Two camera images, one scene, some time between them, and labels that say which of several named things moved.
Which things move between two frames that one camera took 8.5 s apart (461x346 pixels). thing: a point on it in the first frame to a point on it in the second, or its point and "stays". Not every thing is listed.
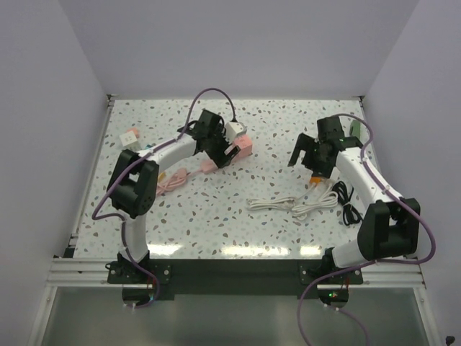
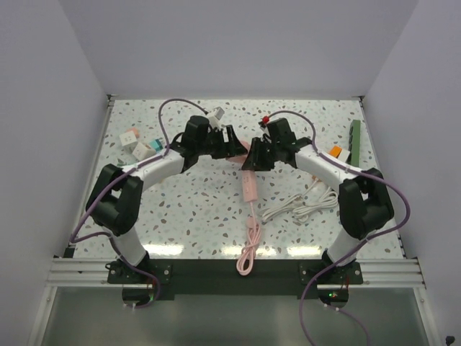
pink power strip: [208, 166] to [249, 185]
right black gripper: [306, 142] to [256, 161]
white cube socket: [130, 140] stays
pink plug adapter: [135, 131] stays
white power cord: [330, 198] stays
